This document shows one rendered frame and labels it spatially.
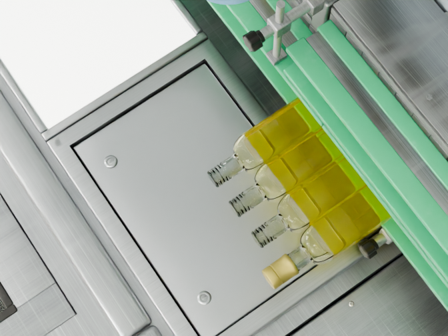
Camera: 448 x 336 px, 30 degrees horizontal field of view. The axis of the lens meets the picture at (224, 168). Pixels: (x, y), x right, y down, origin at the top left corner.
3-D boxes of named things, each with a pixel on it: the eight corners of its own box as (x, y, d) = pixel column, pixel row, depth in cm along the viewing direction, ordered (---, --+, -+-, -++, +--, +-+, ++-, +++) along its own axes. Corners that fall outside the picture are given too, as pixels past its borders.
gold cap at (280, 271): (285, 251, 122) (260, 267, 122) (299, 270, 121) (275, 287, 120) (285, 257, 126) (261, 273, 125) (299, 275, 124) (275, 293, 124)
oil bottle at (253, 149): (336, 82, 135) (227, 154, 132) (340, 67, 130) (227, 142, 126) (357, 108, 134) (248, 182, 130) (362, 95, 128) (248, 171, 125)
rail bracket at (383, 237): (415, 203, 137) (351, 249, 135) (424, 191, 130) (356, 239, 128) (431, 223, 136) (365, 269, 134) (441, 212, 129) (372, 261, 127)
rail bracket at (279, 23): (307, 26, 130) (241, 68, 128) (315, -31, 114) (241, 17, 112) (319, 40, 129) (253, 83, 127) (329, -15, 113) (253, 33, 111)
